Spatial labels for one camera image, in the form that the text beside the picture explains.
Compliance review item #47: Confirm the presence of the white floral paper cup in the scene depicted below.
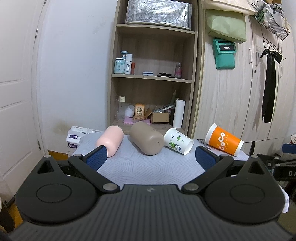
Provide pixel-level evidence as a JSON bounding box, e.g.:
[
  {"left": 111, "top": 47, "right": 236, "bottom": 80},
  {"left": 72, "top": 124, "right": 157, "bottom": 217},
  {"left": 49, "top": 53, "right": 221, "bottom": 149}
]
[{"left": 164, "top": 128, "right": 194, "bottom": 155}]

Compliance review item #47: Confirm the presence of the orange coco paper cup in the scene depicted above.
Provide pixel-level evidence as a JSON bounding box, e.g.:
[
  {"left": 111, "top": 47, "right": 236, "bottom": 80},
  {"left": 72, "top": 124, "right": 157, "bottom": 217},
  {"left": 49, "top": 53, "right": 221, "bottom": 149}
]
[{"left": 205, "top": 123, "right": 244, "bottom": 156}]

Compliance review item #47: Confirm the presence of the pink cylindrical cup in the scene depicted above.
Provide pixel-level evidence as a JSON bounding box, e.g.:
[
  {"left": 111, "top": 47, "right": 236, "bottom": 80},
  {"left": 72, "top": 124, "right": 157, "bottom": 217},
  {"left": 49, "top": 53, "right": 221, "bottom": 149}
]
[{"left": 96, "top": 125, "right": 124, "bottom": 157}]

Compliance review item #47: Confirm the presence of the taupe cylindrical cup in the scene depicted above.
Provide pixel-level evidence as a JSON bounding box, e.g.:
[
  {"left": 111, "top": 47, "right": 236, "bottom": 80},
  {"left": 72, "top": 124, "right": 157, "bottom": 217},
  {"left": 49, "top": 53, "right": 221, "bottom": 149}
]
[{"left": 129, "top": 122, "right": 165, "bottom": 156}]

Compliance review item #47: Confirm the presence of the white small cup on shelf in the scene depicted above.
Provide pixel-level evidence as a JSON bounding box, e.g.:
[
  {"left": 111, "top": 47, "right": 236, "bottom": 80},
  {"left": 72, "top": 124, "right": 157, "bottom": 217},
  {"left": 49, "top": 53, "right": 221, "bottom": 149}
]
[{"left": 125, "top": 105, "right": 135, "bottom": 118}]

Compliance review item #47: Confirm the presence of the white purple tissue pack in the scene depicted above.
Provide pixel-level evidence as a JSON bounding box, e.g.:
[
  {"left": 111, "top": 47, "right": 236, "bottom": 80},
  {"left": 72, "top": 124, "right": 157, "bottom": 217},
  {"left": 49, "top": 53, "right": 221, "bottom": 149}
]
[{"left": 66, "top": 126, "right": 101, "bottom": 157}]

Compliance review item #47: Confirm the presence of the grey patterned table cloth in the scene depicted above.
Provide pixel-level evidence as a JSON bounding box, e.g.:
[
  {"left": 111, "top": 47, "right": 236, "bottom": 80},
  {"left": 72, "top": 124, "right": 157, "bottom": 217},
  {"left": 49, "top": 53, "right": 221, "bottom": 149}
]
[{"left": 72, "top": 133, "right": 249, "bottom": 190}]

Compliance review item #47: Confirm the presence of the pink flat pad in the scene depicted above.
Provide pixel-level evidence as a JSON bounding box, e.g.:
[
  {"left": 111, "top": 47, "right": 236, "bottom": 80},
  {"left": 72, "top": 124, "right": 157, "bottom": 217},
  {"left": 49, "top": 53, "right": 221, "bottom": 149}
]
[{"left": 123, "top": 117, "right": 151, "bottom": 126}]

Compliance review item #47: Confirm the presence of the white paper towel roll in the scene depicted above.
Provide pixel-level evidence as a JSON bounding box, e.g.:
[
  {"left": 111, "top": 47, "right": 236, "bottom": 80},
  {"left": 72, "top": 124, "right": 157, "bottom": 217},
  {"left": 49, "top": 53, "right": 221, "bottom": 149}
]
[{"left": 173, "top": 99, "right": 186, "bottom": 128}]

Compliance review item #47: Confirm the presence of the light wood wardrobe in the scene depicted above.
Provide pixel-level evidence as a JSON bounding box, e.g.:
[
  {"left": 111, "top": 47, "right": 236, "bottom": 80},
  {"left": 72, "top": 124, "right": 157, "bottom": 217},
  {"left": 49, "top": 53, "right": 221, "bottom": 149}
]
[{"left": 189, "top": 1, "right": 295, "bottom": 144}]

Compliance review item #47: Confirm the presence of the clear bottle cream cap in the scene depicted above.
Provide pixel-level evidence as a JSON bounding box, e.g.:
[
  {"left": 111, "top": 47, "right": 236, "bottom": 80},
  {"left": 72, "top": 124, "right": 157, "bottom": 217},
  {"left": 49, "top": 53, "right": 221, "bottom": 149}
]
[{"left": 116, "top": 96, "right": 125, "bottom": 120}]

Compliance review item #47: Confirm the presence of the small brown cardboard box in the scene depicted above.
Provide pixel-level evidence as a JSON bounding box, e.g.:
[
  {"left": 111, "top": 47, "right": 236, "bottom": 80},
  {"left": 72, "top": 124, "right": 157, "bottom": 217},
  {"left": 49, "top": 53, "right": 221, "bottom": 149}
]
[{"left": 144, "top": 108, "right": 170, "bottom": 123}]

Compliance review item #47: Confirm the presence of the small floral tan box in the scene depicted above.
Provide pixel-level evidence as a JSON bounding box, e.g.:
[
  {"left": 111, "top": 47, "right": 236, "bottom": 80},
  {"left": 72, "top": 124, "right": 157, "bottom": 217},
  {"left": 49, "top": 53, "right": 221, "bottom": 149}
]
[{"left": 133, "top": 103, "right": 145, "bottom": 121}]

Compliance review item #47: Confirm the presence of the small pink bottle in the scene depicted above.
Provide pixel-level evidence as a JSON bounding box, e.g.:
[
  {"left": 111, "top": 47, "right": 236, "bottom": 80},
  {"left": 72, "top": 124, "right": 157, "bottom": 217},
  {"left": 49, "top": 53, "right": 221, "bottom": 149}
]
[{"left": 175, "top": 62, "right": 182, "bottom": 78}]

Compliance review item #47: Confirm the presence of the black flat item on shelf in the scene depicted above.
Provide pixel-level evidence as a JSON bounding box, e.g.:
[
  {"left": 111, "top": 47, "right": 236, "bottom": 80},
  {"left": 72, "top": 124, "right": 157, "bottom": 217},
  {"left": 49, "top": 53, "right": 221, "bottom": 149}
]
[{"left": 158, "top": 72, "right": 172, "bottom": 77}]

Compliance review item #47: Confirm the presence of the wooden open shelf unit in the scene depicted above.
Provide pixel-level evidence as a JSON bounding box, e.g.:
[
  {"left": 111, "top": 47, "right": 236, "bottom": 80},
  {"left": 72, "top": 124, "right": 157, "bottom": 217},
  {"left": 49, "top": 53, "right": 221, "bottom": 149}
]
[{"left": 107, "top": 1, "right": 199, "bottom": 134}]

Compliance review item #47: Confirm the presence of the teal label white bottle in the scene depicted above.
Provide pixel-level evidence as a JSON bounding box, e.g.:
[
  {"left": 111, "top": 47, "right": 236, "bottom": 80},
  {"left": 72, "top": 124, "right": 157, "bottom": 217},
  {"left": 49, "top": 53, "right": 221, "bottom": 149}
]
[{"left": 113, "top": 51, "right": 128, "bottom": 74}]

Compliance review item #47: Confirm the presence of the white tube bottle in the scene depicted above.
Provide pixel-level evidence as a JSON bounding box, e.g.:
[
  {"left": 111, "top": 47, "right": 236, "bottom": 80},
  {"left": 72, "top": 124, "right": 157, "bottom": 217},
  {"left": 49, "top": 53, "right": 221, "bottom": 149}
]
[{"left": 125, "top": 53, "right": 133, "bottom": 75}]

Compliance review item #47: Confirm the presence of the flat white tin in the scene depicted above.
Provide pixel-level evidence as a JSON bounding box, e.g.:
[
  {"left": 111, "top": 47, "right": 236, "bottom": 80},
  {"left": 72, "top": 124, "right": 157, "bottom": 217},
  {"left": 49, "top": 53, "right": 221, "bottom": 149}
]
[{"left": 142, "top": 72, "right": 153, "bottom": 76}]

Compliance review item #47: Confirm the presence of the black ribbon bow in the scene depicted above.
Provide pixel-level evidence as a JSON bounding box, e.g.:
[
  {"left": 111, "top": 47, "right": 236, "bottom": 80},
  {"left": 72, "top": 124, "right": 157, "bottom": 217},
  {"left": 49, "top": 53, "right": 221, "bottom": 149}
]
[{"left": 260, "top": 49, "right": 282, "bottom": 123}]

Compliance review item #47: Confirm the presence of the teal redmi pouch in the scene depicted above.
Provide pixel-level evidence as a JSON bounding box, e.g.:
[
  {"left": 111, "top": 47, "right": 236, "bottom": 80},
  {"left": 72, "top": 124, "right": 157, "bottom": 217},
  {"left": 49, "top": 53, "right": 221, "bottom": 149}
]
[{"left": 213, "top": 38, "right": 236, "bottom": 70}]

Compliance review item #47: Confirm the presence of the green padded bag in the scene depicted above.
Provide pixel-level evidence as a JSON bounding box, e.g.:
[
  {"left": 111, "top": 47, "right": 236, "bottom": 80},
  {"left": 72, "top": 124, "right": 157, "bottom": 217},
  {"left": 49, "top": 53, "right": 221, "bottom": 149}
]
[{"left": 205, "top": 9, "right": 246, "bottom": 44}]

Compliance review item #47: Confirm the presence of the white panel door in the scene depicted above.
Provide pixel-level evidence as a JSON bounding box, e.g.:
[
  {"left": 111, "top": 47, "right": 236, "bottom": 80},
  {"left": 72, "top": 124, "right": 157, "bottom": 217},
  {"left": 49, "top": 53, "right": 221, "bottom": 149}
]
[{"left": 1, "top": 1, "right": 46, "bottom": 203}]

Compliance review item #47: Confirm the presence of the black wire basket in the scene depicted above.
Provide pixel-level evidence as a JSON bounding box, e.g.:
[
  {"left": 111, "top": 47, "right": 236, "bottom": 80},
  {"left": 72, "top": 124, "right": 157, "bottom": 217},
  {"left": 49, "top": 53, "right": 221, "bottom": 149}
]
[{"left": 251, "top": 1, "right": 291, "bottom": 41}]

